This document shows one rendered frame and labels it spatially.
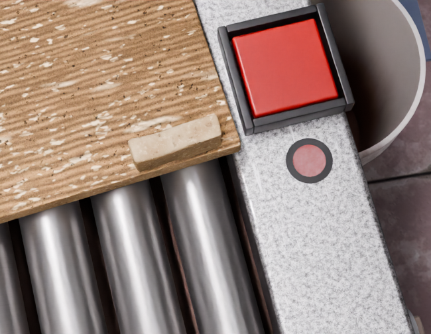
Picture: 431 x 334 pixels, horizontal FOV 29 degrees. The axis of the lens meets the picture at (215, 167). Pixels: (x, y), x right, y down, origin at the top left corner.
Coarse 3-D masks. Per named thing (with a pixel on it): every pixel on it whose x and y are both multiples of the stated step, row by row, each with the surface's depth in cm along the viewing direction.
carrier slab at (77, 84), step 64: (0, 0) 57; (64, 0) 57; (128, 0) 57; (192, 0) 57; (0, 64) 56; (64, 64) 56; (128, 64) 56; (192, 64) 56; (0, 128) 54; (64, 128) 54; (128, 128) 54; (0, 192) 53; (64, 192) 53
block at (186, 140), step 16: (176, 128) 52; (192, 128) 52; (208, 128) 52; (128, 144) 52; (144, 144) 51; (160, 144) 51; (176, 144) 51; (192, 144) 52; (208, 144) 53; (144, 160) 51; (160, 160) 52
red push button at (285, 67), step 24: (288, 24) 57; (312, 24) 57; (240, 48) 57; (264, 48) 57; (288, 48) 57; (312, 48) 57; (264, 72) 56; (288, 72) 56; (312, 72) 56; (264, 96) 56; (288, 96) 56; (312, 96) 56; (336, 96) 56
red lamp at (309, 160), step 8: (296, 152) 56; (304, 152) 56; (312, 152) 56; (320, 152) 56; (296, 160) 56; (304, 160) 56; (312, 160) 56; (320, 160) 56; (296, 168) 56; (304, 168) 56; (312, 168) 56; (320, 168) 56
